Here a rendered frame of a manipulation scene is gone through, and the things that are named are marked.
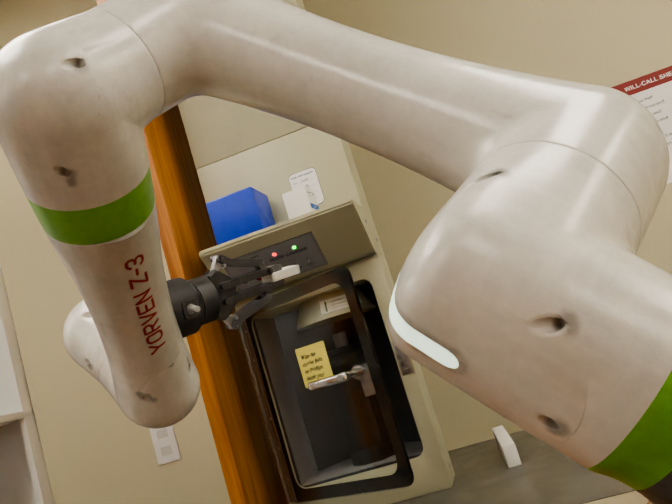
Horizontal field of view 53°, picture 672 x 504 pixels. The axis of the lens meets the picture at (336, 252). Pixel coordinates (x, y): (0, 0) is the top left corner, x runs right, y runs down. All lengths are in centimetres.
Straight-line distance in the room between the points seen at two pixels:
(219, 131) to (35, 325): 97
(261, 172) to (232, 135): 11
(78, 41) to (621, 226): 44
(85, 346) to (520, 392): 67
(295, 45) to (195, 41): 10
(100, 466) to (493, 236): 180
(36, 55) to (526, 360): 43
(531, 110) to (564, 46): 136
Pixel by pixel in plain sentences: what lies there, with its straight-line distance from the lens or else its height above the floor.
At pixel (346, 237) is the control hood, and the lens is 130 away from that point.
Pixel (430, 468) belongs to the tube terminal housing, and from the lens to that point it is 136.
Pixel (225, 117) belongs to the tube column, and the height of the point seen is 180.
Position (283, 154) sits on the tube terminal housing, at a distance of 143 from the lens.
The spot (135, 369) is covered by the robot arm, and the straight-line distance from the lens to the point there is 83.
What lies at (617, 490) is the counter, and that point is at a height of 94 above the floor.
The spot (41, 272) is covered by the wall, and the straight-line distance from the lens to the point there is 219.
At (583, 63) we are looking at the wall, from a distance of 188.
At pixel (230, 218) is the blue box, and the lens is 132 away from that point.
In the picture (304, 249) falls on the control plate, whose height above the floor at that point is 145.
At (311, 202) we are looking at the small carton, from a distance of 131.
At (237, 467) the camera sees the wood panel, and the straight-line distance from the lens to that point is 136.
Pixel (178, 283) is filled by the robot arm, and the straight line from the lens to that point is 105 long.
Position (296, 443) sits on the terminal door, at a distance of 136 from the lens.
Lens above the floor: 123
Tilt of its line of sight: 9 degrees up
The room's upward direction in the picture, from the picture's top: 17 degrees counter-clockwise
